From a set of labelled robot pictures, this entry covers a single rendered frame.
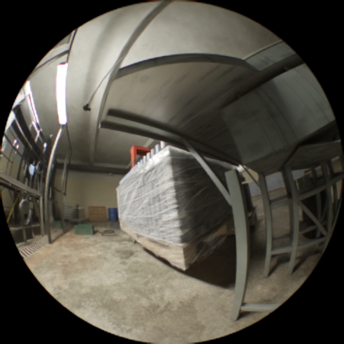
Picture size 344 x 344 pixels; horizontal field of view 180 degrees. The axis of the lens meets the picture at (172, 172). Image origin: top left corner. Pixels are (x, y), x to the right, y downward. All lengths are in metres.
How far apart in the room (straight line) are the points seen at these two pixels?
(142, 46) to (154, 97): 3.75
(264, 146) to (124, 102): 0.45
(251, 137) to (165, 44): 3.93
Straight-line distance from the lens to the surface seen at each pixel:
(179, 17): 4.18
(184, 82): 0.38
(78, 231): 3.80
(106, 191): 9.58
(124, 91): 0.38
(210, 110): 0.49
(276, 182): 7.85
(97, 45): 4.35
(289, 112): 0.40
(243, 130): 0.38
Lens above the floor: 0.74
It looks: 17 degrees up
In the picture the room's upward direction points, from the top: 9 degrees counter-clockwise
